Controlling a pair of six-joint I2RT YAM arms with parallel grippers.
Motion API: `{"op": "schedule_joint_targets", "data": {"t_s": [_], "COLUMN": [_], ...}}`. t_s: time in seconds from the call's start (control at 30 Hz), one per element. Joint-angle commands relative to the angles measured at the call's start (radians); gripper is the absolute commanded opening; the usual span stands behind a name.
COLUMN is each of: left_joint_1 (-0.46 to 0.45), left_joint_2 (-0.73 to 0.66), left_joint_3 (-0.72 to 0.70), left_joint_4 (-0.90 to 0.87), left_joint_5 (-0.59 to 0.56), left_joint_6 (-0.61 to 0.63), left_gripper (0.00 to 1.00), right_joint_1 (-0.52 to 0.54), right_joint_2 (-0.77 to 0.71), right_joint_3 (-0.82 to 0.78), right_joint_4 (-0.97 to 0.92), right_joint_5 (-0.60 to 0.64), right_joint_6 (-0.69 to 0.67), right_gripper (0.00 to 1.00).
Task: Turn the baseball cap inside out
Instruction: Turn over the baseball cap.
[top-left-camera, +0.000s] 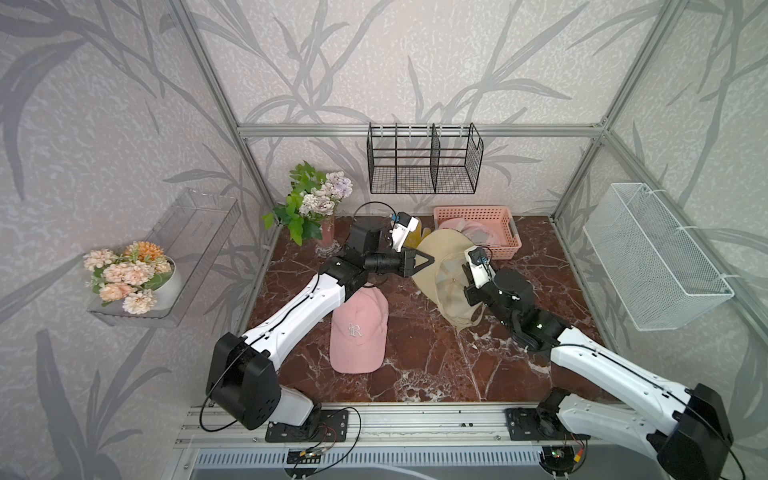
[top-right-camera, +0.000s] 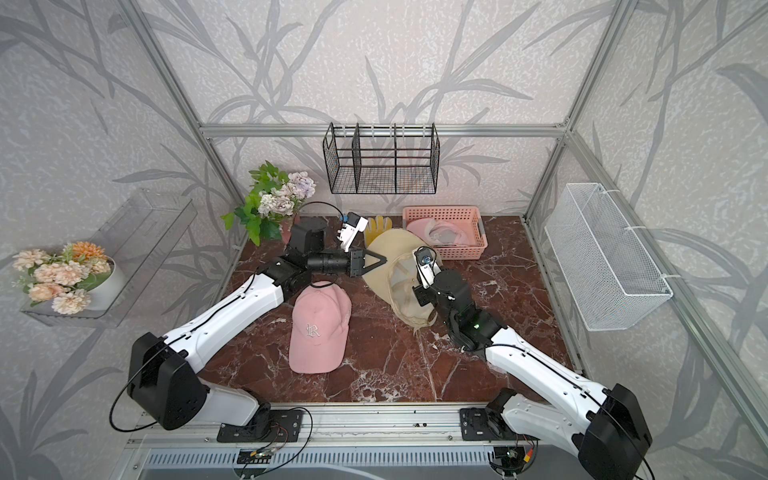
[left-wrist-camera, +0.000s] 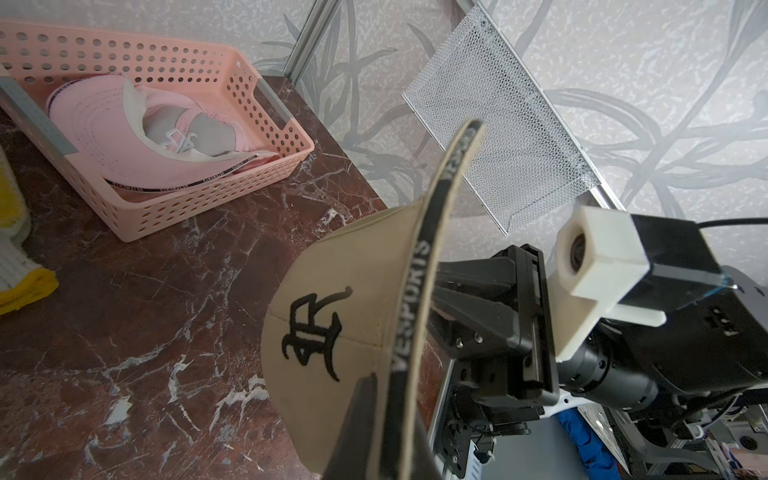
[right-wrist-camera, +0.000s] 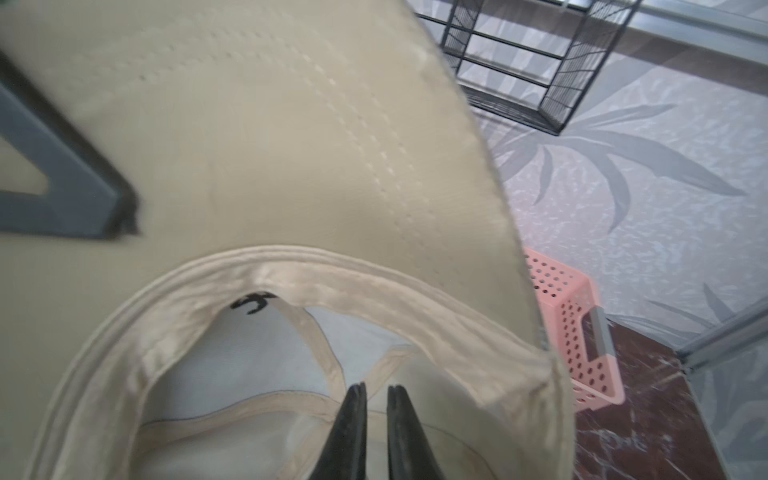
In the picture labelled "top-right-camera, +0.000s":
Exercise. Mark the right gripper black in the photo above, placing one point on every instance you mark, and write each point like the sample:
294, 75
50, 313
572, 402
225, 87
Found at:
421, 298

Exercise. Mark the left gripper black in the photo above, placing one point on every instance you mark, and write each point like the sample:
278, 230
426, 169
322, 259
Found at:
354, 261

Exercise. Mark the beige baseball cap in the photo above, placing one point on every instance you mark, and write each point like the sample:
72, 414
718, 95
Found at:
394, 281

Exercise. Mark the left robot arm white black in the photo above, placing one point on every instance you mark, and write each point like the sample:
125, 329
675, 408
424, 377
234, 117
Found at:
163, 372

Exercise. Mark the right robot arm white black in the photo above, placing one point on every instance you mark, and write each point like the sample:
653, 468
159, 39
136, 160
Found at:
604, 428

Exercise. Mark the yellow white work glove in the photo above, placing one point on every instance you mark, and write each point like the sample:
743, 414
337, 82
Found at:
376, 226

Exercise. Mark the pink plastic basket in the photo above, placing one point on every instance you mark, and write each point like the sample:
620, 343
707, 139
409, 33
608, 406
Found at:
468, 217

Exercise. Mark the pink flat mat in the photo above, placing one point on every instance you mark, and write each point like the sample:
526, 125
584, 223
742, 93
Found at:
320, 327

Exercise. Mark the pink glass vase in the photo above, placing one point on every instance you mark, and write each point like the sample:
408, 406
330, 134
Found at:
286, 226

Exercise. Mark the purple white flower bouquet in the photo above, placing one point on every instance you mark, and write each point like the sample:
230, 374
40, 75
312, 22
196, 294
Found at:
275, 197

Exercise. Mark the white pot peach flowers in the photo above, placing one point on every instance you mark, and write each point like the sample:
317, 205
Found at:
80, 277

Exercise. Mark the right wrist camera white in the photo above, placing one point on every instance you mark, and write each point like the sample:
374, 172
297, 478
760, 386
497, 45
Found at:
426, 262

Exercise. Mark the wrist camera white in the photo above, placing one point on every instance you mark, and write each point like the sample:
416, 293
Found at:
426, 262
352, 224

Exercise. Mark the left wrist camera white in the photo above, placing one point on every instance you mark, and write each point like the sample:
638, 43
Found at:
352, 224

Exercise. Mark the black wire wall basket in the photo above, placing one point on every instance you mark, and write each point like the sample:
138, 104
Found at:
382, 160

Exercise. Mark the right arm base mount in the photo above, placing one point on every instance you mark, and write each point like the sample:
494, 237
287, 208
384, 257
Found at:
487, 423

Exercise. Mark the white mesh wall basket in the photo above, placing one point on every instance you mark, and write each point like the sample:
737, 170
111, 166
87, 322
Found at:
611, 276

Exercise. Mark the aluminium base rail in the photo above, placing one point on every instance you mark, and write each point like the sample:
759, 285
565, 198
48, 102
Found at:
380, 424

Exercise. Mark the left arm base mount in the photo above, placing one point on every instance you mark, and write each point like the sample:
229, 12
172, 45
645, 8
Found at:
267, 425

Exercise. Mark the clear acrylic wall shelf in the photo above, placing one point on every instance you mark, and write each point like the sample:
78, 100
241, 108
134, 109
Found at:
138, 238

